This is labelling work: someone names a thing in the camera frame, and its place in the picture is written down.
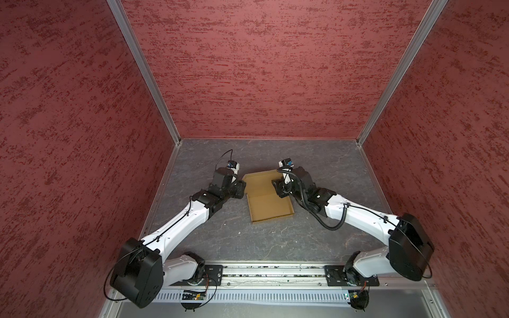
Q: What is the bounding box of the brown cardboard box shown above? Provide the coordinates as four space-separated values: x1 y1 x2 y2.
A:
243 170 294 224

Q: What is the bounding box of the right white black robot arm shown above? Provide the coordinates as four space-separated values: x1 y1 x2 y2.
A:
272 176 434 286

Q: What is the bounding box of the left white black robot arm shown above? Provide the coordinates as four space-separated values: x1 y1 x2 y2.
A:
104 180 246 308

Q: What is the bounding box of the left small circuit board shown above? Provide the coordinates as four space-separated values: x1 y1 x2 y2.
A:
182 290 208 302

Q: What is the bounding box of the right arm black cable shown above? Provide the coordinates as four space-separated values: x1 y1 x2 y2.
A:
276 166 433 280

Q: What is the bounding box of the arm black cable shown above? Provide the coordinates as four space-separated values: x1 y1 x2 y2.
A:
276 166 433 280
103 148 235 302

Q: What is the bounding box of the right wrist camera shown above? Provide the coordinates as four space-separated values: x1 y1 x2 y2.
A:
278 158 317 196

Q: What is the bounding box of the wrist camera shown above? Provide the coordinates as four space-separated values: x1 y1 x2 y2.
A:
211 160 240 191
278 158 317 196

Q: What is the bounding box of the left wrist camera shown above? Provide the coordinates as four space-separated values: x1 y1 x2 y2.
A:
211 160 240 191

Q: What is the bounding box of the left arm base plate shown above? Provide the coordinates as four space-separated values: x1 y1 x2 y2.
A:
183 264 224 286

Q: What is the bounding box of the aluminium front rail frame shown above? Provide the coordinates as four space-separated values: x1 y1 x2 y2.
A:
97 260 452 318

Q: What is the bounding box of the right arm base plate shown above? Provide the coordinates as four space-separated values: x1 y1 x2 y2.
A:
323 265 380 287

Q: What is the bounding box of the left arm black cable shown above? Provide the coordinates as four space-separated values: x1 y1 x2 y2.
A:
103 148 235 302

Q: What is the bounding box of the left aluminium corner post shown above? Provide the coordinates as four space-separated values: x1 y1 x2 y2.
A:
107 0 182 147

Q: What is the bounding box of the aluminium corner post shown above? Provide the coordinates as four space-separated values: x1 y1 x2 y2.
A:
107 0 182 147
357 0 448 148

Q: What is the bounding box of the right aluminium corner post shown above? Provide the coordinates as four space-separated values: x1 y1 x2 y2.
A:
357 0 448 148

